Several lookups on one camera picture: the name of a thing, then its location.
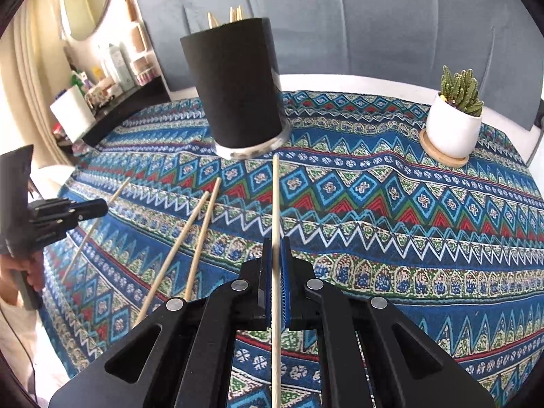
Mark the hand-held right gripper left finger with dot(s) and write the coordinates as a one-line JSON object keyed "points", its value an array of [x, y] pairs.
{"points": [[267, 289]]}

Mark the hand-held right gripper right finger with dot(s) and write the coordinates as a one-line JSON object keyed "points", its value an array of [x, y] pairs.
{"points": [[286, 289]]}

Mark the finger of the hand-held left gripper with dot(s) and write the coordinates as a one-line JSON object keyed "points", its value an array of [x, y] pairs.
{"points": [[87, 210], [51, 202]]}

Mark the wooden chopstick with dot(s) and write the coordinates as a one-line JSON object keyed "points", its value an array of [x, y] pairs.
{"points": [[178, 246], [117, 195], [204, 233], [211, 20], [233, 15], [276, 204], [241, 12]]}

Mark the black cylindrical utensil holder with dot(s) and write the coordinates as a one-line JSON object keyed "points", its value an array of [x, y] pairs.
{"points": [[233, 93]]}

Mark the person's left hand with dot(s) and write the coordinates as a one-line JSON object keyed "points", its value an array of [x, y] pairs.
{"points": [[36, 274]]}

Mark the white box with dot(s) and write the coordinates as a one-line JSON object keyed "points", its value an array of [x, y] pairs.
{"points": [[72, 112]]}

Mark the beige curtain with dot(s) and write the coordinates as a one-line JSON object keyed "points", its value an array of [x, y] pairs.
{"points": [[29, 85]]}

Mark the black side table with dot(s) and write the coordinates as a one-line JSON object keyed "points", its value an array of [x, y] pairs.
{"points": [[127, 104]]}

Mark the blue patterned tablecloth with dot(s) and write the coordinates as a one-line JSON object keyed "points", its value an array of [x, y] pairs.
{"points": [[403, 229]]}

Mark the white bottle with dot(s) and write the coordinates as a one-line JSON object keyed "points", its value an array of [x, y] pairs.
{"points": [[117, 66]]}

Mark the person's white clothing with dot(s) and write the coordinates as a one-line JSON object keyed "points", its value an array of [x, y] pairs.
{"points": [[25, 365]]}

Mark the wooden shelf organizer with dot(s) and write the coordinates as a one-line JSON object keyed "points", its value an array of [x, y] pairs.
{"points": [[140, 38]]}

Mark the round wooden coaster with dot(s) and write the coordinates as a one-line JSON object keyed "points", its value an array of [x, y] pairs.
{"points": [[437, 157]]}

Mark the white plant pot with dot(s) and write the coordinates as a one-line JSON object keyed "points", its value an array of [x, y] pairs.
{"points": [[452, 131]]}

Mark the small green succulent plant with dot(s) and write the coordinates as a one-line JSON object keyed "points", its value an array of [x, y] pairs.
{"points": [[461, 89]]}

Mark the grey-blue sofa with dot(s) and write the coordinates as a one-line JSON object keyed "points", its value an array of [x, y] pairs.
{"points": [[382, 17]]}

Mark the round wall mirror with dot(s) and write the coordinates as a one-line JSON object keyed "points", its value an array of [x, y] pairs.
{"points": [[85, 0]]}

